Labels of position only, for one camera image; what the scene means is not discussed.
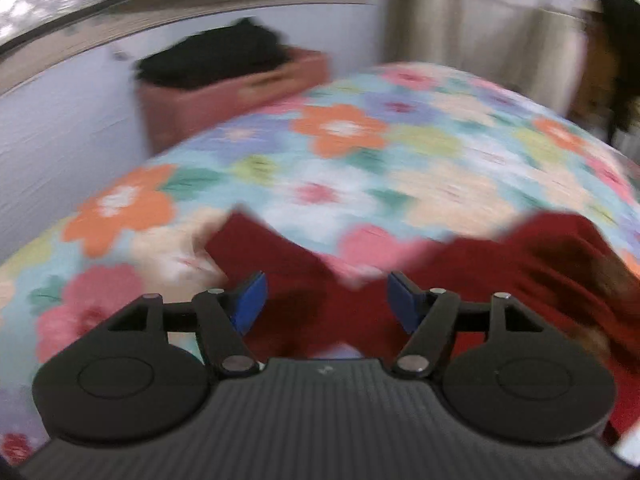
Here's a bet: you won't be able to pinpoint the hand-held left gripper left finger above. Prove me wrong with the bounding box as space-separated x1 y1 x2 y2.
107 271 268 379

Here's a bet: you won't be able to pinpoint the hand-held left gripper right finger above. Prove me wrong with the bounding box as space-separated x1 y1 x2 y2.
388 271 545 380

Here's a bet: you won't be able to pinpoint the red garment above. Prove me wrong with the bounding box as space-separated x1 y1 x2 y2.
204 209 640 453

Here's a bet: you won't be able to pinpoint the black folded clothes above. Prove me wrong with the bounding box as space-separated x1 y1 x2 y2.
135 18 291 91

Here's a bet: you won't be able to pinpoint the floral bed sheet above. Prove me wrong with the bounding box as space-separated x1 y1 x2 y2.
0 62 640 467

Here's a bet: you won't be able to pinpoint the pink storage basket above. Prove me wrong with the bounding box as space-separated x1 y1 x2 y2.
138 48 331 157

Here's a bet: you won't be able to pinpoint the beige curtain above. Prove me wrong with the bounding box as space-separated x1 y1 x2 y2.
380 0 596 111

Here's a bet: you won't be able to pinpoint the dark hanging garment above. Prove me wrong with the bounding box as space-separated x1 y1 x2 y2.
535 0 640 145

